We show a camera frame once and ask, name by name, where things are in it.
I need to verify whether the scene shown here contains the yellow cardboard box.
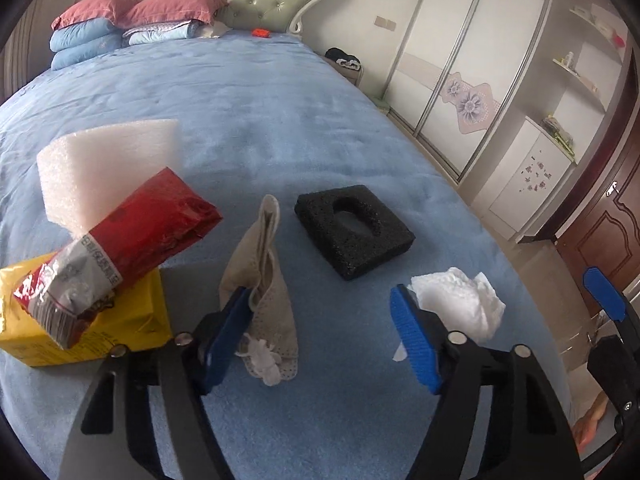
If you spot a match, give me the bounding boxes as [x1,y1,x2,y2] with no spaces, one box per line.
[0,252,174,369]

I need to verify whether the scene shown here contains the red snack bag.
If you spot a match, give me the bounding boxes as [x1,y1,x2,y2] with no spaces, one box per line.
[12,168,222,350]

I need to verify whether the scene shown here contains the black foam square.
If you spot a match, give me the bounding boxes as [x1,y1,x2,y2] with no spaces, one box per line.
[294,184,416,281]

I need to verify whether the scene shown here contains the white foam block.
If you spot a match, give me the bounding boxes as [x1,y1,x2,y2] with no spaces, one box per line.
[37,119,182,237]

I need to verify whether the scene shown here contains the person's right hand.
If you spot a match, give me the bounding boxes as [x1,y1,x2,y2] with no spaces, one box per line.
[572,391,612,453]

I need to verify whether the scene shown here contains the brown wooden door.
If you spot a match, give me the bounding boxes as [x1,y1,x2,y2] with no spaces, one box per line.
[556,129,639,316]

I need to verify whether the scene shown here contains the crumpled white tissue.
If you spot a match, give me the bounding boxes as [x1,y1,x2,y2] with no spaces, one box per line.
[405,266,506,344]

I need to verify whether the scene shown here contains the beige perforated sock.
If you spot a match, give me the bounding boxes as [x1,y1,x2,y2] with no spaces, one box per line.
[219,194,298,387]

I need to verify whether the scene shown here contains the white corner shelf cabinet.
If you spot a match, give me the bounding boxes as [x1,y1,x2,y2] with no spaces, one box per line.
[472,0,629,240]

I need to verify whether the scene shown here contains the white sliding wardrobe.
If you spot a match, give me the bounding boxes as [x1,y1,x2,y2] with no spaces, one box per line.
[384,0,550,180]

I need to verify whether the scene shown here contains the brown wooden nightstand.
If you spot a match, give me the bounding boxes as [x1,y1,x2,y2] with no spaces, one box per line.
[324,58,364,87]

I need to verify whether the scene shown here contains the black clothes on nightstand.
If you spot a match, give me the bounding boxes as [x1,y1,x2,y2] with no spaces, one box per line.
[324,48,361,72]

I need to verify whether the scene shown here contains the folded blue quilt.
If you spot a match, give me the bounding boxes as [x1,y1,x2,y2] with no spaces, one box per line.
[49,18,122,70]

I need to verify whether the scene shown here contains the folded light blue blanket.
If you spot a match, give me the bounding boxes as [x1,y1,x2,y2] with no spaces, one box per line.
[122,20,203,47]

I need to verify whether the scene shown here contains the small orange object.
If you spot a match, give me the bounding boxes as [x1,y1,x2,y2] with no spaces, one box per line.
[252,28,271,38]

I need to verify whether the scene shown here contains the left pink pillow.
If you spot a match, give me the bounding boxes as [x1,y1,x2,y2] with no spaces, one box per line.
[51,0,142,32]

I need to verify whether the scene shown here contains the pink pillow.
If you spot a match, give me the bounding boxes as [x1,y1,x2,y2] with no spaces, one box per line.
[117,0,228,29]
[51,0,142,32]

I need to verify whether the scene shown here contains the right pink pillow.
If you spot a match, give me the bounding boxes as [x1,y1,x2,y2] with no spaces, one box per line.
[117,0,228,29]

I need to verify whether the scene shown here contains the wall switch plate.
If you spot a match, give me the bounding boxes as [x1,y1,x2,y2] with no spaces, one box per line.
[374,16,397,32]

